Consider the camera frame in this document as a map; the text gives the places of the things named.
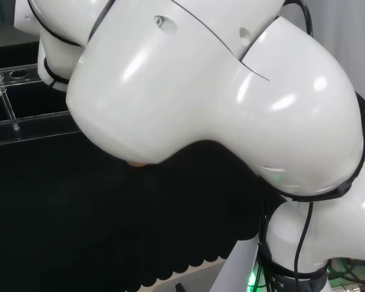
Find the clear funnel stand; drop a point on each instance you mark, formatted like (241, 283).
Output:
(33, 73)

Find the black bench cloth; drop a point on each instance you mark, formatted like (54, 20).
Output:
(79, 213)

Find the pale board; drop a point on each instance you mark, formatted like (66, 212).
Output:
(194, 276)

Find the black knob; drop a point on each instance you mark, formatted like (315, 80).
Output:
(179, 287)

